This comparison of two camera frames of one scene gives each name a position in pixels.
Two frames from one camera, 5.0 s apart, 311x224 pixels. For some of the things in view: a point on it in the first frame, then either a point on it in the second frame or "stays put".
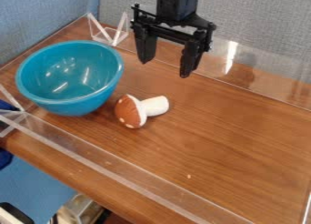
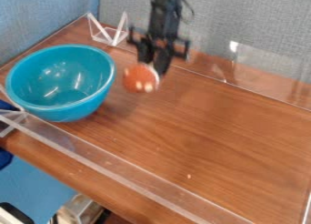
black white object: (12, 215) stays put
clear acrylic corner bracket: (108, 35) stays put
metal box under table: (82, 210) stays put
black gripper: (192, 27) -> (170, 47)
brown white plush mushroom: (132, 111) -> (142, 78)
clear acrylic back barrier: (258, 54) stays put
